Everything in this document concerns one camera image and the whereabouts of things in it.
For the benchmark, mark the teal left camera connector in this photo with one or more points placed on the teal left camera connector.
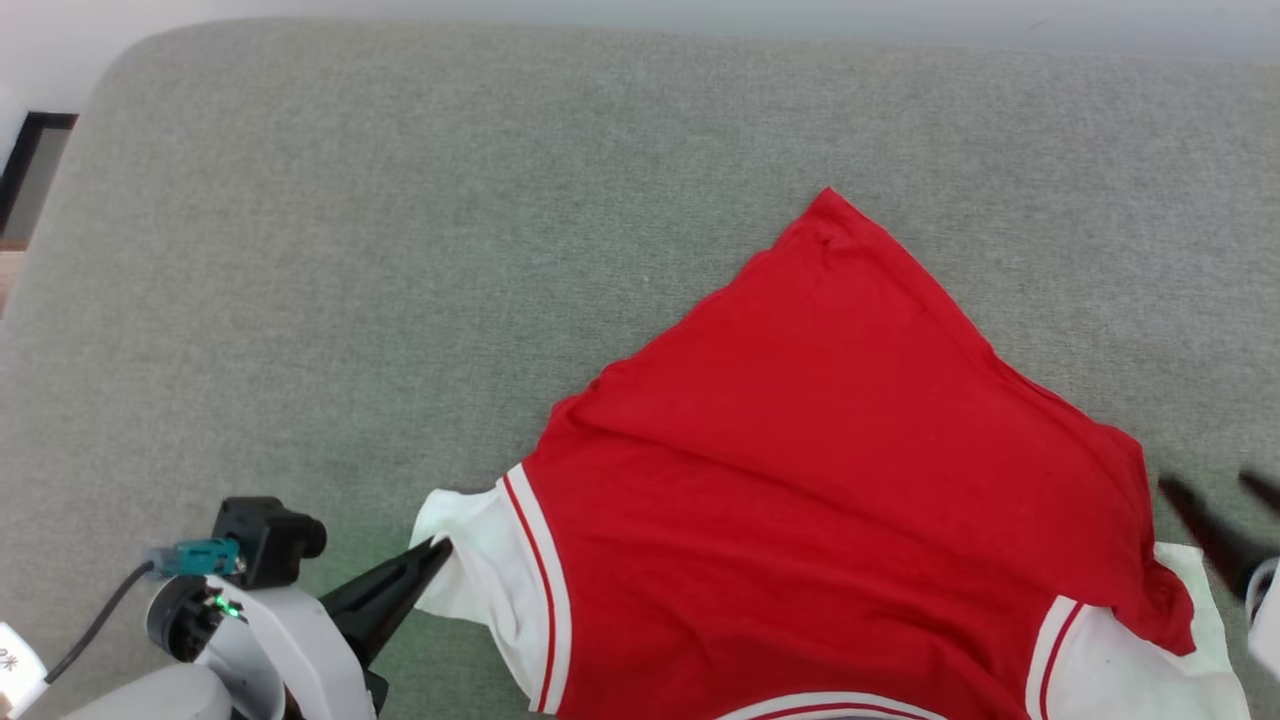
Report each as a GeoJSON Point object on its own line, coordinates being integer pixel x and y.
{"type": "Point", "coordinates": [205, 557]}

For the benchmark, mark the black framed panel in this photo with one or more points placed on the black framed panel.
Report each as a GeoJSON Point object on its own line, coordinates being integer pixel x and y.
{"type": "Point", "coordinates": [20, 150]}

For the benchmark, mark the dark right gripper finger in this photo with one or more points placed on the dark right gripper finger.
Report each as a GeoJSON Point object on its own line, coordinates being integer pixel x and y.
{"type": "Point", "coordinates": [1225, 545]}
{"type": "Point", "coordinates": [1265, 492]}

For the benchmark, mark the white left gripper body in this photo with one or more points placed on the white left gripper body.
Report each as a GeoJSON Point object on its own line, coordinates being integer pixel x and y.
{"type": "Point", "coordinates": [290, 650]}

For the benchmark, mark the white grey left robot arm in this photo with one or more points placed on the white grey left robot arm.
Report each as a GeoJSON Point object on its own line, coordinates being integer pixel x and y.
{"type": "Point", "coordinates": [160, 690]}

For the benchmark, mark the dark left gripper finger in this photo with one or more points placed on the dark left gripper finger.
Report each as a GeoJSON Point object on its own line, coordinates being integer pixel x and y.
{"type": "Point", "coordinates": [385, 582]}
{"type": "Point", "coordinates": [378, 625]}

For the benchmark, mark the white paper tag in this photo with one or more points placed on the white paper tag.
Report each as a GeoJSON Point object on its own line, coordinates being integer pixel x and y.
{"type": "Point", "coordinates": [18, 670]}

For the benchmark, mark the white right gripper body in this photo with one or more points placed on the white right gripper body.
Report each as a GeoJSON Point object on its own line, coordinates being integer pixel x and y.
{"type": "Point", "coordinates": [1268, 620]}

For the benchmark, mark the red and white basketball jersey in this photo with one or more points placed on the red and white basketball jersey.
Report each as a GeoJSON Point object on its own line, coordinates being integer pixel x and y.
{"type": "Point", "coordinates": [820, 450]}

